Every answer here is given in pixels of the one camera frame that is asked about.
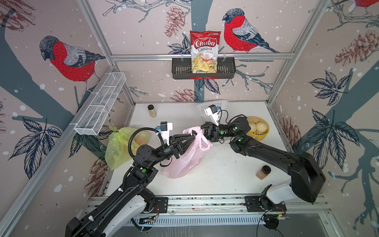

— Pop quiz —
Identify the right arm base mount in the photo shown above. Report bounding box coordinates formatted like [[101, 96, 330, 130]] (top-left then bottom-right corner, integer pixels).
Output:
[[244, 196, 287, 212]]

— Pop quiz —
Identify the green plastic bag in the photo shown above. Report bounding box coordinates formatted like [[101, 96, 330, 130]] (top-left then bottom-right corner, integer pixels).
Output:
[[105, 126, 150, 170]]

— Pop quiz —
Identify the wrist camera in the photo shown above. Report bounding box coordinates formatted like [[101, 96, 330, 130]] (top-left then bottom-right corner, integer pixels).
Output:
[[156, 121, 173, 145], [205, 105, 221, 126]]

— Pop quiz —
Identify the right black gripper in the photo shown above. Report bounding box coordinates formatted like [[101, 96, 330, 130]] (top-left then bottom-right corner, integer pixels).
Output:
[[193, 123, 238, 146]]

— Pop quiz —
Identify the pale spice jar black lid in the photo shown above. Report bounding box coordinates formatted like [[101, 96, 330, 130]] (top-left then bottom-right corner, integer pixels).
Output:
[[148, 104, 157, 118]]

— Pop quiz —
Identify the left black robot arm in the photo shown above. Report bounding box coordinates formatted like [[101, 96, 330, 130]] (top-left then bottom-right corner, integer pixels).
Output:
[[65, 127, 197, 237]]

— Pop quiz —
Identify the left white bun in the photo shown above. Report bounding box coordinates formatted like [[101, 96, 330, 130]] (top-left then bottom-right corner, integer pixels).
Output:
[[249, 122, 257, 133]]

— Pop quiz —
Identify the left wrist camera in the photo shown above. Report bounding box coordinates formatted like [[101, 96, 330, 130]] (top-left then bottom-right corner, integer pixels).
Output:
[[156, 121, 173, 145]]

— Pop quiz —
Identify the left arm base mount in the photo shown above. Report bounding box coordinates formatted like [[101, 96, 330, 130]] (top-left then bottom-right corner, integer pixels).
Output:
[[140, 197, 169, 214]]

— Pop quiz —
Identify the black wall basket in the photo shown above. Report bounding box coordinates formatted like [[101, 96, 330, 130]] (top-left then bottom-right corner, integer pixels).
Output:
[[172, 57, 236, 80]]

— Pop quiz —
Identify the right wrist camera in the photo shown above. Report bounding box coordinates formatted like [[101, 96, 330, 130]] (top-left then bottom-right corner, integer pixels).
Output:
[[205, 105, 221, 126]]

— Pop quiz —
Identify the pink plastic bag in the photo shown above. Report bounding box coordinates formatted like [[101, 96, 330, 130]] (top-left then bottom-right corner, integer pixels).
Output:
[[163, 126, 213, 179]]

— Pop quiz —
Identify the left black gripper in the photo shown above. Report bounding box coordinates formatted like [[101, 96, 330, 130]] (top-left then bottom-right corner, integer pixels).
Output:
[[149, 134, 193, 168]]

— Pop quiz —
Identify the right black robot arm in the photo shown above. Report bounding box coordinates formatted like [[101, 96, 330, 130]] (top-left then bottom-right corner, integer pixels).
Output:
[[201, 115, 326, 210]]

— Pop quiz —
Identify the white bun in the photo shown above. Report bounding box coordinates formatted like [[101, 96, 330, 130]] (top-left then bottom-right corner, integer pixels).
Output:
[[249, 122, 257, 133], [256, 121, 268, 135]]

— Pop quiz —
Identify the orange spice jar black lid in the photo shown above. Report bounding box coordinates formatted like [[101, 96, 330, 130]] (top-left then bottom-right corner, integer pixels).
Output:
[[256, 165, 271, 180]]

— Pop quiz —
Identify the right white bun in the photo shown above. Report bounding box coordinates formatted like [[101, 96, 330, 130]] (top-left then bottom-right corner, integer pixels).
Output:
[[256, 121, 268, 135]]

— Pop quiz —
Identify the Chuba cassava chips bag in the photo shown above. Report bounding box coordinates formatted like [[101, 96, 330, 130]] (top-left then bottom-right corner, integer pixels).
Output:
[[190, 31, 221, 74]]

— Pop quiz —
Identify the white perforated plastic basket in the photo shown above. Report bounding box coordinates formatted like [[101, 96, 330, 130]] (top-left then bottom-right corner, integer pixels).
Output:
[[195, 100, 231, 118]]

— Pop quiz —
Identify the yellow bamboo steamer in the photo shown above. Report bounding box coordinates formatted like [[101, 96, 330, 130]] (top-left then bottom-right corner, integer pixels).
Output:
[[247, 117, 270, 141]]

